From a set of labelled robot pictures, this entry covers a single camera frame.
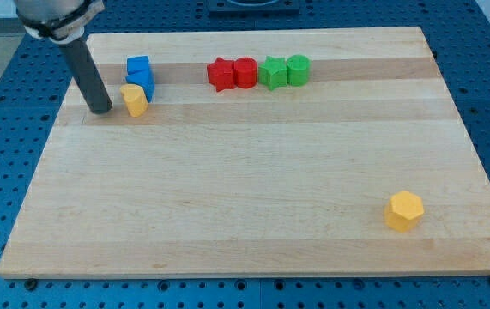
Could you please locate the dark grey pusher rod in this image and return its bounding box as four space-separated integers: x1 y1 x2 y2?
58 38 112 114

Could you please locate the yellow heart block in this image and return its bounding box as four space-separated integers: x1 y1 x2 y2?
119 84 148 118

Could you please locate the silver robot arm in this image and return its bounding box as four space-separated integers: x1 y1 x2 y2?
14 0 112 114

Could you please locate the yellow hexagon block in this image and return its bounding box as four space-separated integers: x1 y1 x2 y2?
384 191 425 233

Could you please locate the blue cube block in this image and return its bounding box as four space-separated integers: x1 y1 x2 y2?
126 55 149 75

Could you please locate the blue wedge block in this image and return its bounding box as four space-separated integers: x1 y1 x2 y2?
125 70 155 102

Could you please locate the red star block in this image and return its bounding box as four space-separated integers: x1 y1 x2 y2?
207 58 235 92

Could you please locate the red cylinder block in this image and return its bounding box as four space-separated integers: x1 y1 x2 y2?
233 57 257 88

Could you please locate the green star block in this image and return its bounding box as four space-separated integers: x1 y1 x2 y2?
258 56 287 91

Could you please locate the green cylinder block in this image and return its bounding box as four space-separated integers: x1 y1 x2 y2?
287 54 311 87

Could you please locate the wooden board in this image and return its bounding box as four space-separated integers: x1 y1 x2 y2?
0 27 490 280

